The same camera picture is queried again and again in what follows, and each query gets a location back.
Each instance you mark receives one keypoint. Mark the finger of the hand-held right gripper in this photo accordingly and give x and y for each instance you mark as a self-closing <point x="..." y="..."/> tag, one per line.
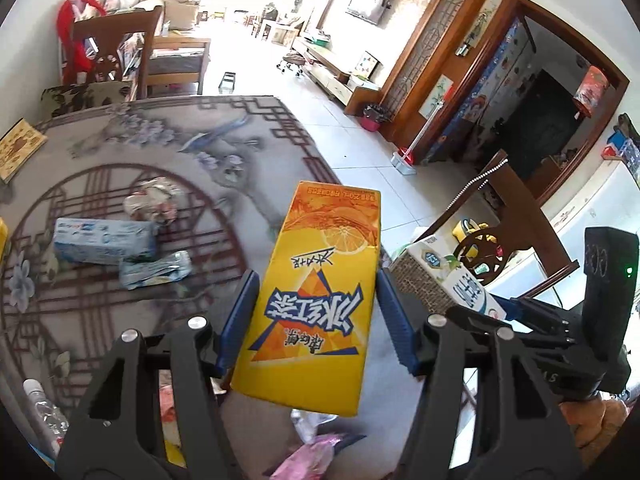
<point x="547" y="317"/>
<point x="470" y="317"/>

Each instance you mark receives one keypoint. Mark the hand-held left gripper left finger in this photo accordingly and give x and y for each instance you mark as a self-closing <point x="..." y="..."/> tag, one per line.
<point x="241" y="320"/>

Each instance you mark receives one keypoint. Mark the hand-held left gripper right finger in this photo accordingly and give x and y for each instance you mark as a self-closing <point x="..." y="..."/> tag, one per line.
<point x="396" y="325"/>

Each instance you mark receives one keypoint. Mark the white milk carton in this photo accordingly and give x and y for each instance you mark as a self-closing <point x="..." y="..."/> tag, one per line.
<point x="465" y="285"/>

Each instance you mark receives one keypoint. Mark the yellow drink carton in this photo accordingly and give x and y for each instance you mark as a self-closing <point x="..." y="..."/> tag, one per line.
<point x="315" y="300"/>

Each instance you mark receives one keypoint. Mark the clear plastic bottle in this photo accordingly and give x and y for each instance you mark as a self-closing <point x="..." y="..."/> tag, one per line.
<point x="44" y="415"/>

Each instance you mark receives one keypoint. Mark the pink trash bin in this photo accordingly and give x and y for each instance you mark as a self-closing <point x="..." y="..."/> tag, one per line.
<point x="373" y="117"/>

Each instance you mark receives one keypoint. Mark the person's right hand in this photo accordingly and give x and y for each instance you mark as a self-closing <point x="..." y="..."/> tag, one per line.
<point x="592" y="422"/>

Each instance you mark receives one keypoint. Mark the yellow toy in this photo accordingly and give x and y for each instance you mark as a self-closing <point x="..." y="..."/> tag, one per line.
<point x="470" y="234"/>

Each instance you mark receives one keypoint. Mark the crumpled blue white packet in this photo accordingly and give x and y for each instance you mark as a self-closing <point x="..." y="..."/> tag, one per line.
<point x="155" y="270"/>

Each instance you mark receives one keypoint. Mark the carved wooden chair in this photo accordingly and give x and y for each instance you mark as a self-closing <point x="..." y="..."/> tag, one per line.
<point x="525" y="220"/>

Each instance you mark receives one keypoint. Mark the crumpled printed wrapper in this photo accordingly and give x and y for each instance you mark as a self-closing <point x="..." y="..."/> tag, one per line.
<point x="152" y="199"/>

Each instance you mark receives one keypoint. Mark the pink plastic bag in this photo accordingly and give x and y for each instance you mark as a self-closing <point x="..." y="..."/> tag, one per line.
<point x="312" y="455"/>

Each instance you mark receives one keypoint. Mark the blue rectangular carton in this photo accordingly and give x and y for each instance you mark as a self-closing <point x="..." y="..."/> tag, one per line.
<point x="105" y="241"/>

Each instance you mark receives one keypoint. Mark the cartoon printed door curtain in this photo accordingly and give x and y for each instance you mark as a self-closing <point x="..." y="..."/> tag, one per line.
<point x="490" y="90"/>

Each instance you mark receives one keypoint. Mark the clear small container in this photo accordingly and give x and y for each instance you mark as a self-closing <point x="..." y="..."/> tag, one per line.
<point x="227" y="81"/>

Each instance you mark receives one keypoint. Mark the yellow rectangular case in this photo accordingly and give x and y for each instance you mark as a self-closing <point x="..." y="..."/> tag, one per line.
<point x="2" y="240"/>

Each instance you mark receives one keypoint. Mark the small framed picture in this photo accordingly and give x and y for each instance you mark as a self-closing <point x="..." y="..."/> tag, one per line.
<point x="368" y="65"/>

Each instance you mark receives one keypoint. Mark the rolling stool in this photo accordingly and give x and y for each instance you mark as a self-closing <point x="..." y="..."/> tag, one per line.
<point x="291" y="62"/>

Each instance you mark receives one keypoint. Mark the low wooden media cabinet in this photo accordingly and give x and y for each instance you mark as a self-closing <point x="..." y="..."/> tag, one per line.
<point x="325" y="67"/>

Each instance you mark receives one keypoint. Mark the floral chair cushion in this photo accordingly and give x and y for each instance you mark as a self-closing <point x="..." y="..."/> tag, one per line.
<point x="85" y="97"/>

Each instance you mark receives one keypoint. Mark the brown patterned box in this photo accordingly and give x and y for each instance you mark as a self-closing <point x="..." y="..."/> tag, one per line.
<point x="19" y="146"/>

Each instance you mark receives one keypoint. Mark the dark wooden dining chair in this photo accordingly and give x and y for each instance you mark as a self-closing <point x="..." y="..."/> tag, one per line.
<point x="112" y="35"/>

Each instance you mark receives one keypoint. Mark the red bag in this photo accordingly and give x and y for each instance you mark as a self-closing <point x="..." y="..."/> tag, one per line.
<point x="72" y="35"/>

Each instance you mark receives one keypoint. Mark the cloth-covered wall television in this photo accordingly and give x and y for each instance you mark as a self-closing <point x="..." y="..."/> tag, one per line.
<point x="371" y="4"/>

